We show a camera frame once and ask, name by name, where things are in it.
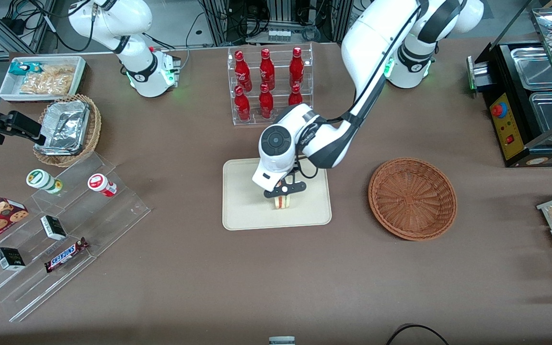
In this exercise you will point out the silver foil container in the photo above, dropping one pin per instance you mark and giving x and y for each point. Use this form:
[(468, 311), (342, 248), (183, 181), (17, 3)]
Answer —
[(65, 127)]

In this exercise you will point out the small black box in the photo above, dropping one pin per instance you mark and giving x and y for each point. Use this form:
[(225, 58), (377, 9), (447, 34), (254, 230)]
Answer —
[(9, 258), (53, 227)]

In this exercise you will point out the red emergency stop button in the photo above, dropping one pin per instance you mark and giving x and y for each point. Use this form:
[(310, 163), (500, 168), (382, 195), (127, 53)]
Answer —
[(499, 110)]

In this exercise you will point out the red white snack cup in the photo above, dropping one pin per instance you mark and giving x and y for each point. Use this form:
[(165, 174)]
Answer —
[(101, 184)]

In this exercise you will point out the green snack packet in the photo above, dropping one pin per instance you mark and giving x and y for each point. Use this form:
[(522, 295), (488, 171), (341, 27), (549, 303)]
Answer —
[(22, 68)]

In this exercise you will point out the triangle sandwich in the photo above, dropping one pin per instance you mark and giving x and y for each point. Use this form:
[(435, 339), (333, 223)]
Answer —
[(283, 202)]

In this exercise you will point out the white rectangular snack bin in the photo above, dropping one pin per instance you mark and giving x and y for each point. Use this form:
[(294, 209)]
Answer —
[(10, 88)]

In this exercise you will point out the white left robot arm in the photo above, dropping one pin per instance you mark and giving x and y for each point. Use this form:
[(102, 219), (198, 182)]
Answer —
[(376, 52)]

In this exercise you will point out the clear acrylic stepped display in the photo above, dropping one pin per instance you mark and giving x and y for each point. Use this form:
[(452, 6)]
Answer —
[(108, 215)]

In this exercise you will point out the clear acrylic bottle rack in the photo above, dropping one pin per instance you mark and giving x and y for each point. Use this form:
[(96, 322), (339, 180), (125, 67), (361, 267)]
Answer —
[(276, 117)]

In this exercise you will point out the red cola bottle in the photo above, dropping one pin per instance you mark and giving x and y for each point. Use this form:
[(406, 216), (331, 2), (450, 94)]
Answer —
[(296, 66), (295, 96), (267, 68), (266, 101), (242, 71), (242, 104)]

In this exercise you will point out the light brown wicker basket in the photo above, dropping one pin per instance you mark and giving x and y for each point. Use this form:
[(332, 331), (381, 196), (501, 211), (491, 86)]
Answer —
[(93, 129)]

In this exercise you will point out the aluminium frame rack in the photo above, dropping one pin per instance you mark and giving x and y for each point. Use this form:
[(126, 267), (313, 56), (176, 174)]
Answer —
[(276, 14)]

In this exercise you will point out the clear bag of chips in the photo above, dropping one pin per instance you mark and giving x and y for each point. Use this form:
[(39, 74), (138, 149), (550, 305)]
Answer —
[(60, 71), (46, 86)]

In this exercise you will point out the brown round wicker basket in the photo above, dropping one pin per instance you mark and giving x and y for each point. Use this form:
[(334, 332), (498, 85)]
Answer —
[(412, 199)]

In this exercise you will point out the snickers chocolate bar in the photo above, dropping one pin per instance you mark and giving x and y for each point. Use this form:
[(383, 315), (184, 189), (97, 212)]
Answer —
[(66, 254)]

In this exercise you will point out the green white snack cup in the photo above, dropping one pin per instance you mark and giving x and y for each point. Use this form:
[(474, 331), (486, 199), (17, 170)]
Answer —
[(42, 179)]

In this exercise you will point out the small grey white device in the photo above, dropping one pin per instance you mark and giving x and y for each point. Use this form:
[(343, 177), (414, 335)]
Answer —
[(281, 340)]

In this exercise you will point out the white power strip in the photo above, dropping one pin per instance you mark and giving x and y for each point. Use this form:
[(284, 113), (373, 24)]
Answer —
[(280, 34)]

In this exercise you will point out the beige plastic tray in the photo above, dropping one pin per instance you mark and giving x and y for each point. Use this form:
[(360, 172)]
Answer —
[(247, 211)]

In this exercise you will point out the black yellow food warmer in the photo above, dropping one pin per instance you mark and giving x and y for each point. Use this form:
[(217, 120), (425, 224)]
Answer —
[(511, 124)]

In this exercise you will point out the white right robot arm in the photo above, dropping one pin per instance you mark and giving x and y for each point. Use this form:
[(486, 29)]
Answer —
[(132, 43)]

